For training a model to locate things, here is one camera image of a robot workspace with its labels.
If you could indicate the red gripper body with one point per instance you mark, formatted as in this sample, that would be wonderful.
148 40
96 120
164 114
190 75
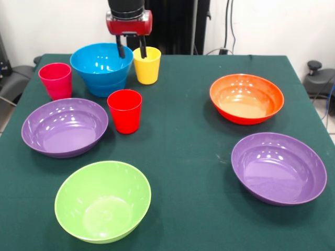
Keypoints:
129 26

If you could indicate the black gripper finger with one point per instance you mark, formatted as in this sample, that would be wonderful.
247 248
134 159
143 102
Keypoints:
121 49
143 49

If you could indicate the yellow plastic cup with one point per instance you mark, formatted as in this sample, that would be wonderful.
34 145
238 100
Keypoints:
146 72

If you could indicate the large blue plastic bowl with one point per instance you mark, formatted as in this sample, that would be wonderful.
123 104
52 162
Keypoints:
96 61

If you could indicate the orange plastic bowl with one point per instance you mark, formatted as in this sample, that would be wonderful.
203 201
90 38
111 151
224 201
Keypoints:
246 102

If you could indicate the small teal plastic bowl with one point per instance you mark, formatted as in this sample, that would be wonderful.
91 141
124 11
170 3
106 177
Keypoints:
104 91

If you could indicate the red plastic cup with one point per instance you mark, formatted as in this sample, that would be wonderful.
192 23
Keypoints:
125 117

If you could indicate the pink plastic cup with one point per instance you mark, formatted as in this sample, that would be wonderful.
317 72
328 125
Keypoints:
56 83

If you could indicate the purple plastic bowl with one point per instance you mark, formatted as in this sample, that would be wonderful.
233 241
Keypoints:
278 172
65 130

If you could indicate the dark green tablecloth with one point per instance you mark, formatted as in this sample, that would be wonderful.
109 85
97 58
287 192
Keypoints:
183 149

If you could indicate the grey equipment base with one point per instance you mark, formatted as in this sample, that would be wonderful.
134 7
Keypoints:
15 78

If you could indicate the green plastic bowl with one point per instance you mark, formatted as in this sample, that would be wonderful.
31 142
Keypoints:
102 206

